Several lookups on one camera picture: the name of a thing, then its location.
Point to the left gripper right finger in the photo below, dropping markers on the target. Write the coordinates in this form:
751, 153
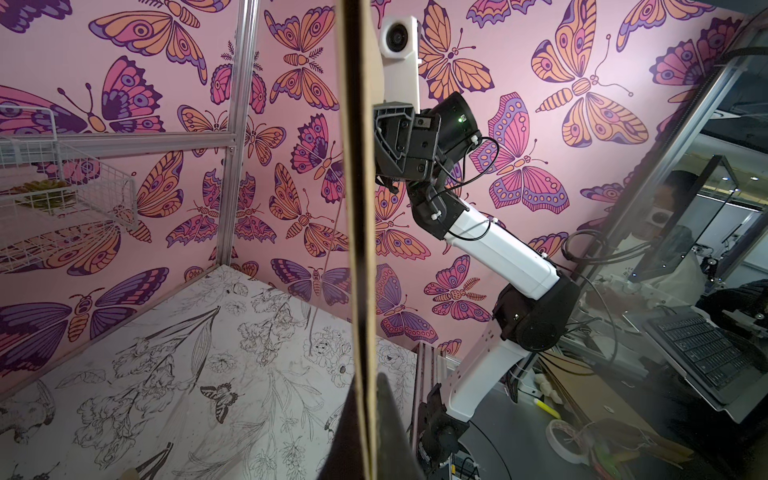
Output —
394, 457

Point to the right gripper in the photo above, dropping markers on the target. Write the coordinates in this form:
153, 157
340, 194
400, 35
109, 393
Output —
405, 142

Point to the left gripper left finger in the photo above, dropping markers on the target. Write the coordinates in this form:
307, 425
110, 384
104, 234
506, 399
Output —
345, 458

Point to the kraft file bag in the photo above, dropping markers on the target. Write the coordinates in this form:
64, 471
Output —
356, 100

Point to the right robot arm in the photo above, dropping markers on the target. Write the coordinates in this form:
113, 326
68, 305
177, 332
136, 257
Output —
531, 311

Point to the white tape roll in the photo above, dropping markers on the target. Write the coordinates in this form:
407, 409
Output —
566, 442

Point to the black keyboard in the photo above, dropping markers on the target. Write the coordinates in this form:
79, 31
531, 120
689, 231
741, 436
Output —
724, 364

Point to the green item in basket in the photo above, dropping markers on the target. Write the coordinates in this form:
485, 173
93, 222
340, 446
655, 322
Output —
45, 195

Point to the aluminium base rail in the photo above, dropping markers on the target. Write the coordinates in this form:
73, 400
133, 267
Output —
434, 435

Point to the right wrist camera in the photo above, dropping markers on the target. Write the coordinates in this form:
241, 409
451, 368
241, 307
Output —
398, 44

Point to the white wire basket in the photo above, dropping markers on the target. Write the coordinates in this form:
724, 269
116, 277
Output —
84, 238

